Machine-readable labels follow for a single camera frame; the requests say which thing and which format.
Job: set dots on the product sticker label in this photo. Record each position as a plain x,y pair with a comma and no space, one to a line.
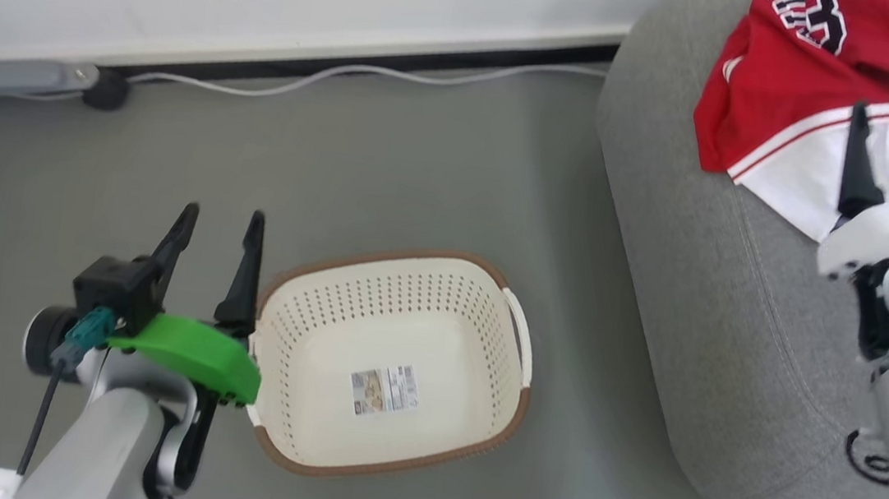
384,390

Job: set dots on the black floor plug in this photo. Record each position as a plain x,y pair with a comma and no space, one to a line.
106,90

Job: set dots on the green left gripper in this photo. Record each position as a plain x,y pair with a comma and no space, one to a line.
194,351

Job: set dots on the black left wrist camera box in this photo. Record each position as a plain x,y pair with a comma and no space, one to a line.
110,285

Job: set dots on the red Bulls 23 jersey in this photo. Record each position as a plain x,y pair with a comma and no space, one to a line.
790,104

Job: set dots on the black baseboard strip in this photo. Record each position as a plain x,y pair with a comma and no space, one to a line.
349,58

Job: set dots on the cream perforated laundry basket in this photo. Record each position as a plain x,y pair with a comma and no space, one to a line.
436,331

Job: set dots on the grey fabric sofa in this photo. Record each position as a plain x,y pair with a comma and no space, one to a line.
719,311

